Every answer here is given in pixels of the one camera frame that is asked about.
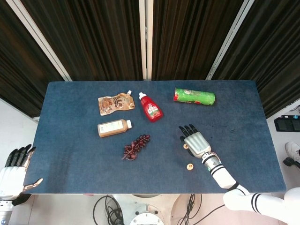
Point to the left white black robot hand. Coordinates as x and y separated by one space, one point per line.
11 180

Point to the white divider frame post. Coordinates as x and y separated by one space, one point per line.
226 39
40 40
143 39

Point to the blue velvet table cloth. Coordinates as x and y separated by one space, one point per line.
82 164

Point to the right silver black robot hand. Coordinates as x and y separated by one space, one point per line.
198 144

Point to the purple plastic grape bunch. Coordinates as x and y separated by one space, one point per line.
137 146

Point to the orange juice bottle white cap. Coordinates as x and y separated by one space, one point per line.
112 128

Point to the green chip can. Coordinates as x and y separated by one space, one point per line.
194 96

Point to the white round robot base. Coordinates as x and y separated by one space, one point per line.
146 215

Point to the red ketchup bottle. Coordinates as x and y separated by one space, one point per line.
152 110

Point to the brown spouted drink pouch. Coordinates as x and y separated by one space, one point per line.
114 103

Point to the black chair caster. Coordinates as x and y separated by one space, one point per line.
289 161

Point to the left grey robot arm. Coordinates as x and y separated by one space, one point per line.
4 211

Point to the black electronic device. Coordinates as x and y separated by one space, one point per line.
286 124

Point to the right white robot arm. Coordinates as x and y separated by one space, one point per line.
222 175

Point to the dark brown pleated curtain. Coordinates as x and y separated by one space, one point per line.
276 58
93 42
18 70
187 42

